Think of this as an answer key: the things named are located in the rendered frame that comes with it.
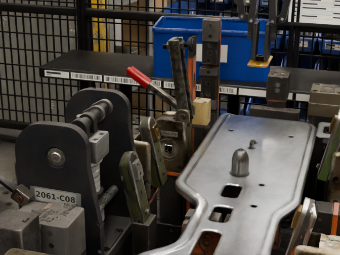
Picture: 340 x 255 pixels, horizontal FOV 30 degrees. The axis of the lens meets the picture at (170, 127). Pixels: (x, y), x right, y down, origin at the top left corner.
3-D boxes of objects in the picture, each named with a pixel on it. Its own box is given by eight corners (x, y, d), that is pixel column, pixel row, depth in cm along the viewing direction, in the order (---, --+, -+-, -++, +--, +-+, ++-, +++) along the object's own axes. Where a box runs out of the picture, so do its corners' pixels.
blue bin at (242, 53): (268, 82, 162) (272, 32, 158) (151, 77, 166) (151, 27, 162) (268, 66, 178) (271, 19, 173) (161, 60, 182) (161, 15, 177)
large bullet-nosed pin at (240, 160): (246, 185, 117) (248, 152, 114) (229, 182, 117) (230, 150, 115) (249, 178, 119) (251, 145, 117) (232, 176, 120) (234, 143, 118)
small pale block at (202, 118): (203, 251, 148) (207, 103, 135) (188, 249, 149) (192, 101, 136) (206, 244, 151) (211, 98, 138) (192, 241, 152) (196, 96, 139)
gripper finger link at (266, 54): (267, 21, 121) (271, 21, 121) (265, 56, 124) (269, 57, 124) (264, 24, 119) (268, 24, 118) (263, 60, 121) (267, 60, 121)
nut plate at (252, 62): (266, 68, 119) (267, 61, 118) (246, 66, 120) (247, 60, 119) (272, 57, 126) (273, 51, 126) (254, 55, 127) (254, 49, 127)
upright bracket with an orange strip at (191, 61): (188, 243, 152) (193, 38, 134) (183, 242, 152) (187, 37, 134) (192, 237, 154) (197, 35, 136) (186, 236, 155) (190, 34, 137)
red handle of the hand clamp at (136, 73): (188, 114, 128) (126, 67, 129) (182, 121, 129) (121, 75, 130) (194, 107, 132) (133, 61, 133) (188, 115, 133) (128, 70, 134)
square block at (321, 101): (329, 234, 156) (344, 94, 144) (296, 228, 158) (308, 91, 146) (331, 218, 163) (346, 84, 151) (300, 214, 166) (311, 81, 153)
